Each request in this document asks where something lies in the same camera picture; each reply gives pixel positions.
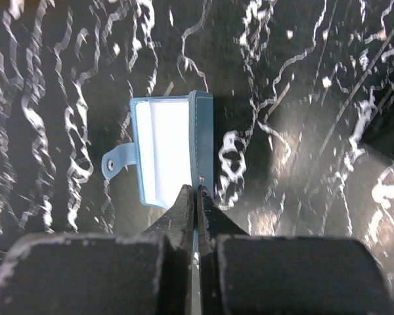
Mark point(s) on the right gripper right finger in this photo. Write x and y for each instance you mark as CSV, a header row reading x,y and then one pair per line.
x,y
212,222

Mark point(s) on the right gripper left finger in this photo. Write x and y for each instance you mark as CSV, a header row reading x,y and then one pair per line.
x,y
177,223

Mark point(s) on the black VIP credit card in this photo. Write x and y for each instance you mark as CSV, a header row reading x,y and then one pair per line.
x,y
196,308

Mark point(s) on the blue card holder wallet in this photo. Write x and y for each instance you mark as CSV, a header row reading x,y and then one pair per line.
x,y
172,146

